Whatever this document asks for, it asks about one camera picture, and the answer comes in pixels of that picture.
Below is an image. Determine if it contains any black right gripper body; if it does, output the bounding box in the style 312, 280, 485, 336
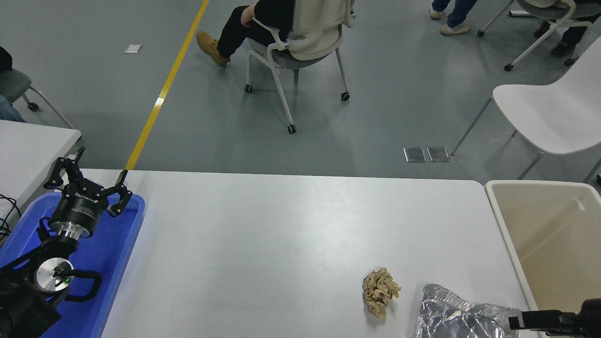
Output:
579, 298, 601, 337

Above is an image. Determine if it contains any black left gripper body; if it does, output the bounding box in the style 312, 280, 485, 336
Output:
49, 187, 109, 231

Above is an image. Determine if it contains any tan paper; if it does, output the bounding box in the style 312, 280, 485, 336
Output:
362, 267, 401, 321

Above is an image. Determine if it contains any person's left hand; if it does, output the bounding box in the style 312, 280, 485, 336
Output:
239, 5, 258, 27

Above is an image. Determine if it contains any white side table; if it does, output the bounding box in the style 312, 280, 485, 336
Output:
0, 119, 82, 221

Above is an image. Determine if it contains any blue plastic tray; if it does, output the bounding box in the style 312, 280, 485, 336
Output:
0, 192, 145, 338

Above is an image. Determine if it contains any large pale bin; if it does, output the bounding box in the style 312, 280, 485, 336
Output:
484, 180, 601, 338

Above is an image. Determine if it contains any person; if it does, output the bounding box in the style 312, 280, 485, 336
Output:
0, 46, 26, 123
549, 19, 601, 58
429, 0, 477, 36
196, 0, 296, 67

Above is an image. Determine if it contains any grey swivel chair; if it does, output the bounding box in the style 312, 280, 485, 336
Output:
0, 68, 75, 130

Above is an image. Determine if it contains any yellow floor tape line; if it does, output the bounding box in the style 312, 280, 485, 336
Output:
124, 0, 210, 170

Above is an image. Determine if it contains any white plastic chair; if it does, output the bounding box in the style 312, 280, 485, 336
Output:
451, 35, 601, 184

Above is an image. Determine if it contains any white-framed office chair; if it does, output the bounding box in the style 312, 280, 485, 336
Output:
244, 0, 356, 135

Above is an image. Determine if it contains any grey wheeled office chair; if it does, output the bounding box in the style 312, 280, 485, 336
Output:
478, 0, 601, 72

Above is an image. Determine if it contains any thin black cable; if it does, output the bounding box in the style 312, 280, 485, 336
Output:
0, 195, 22, 245

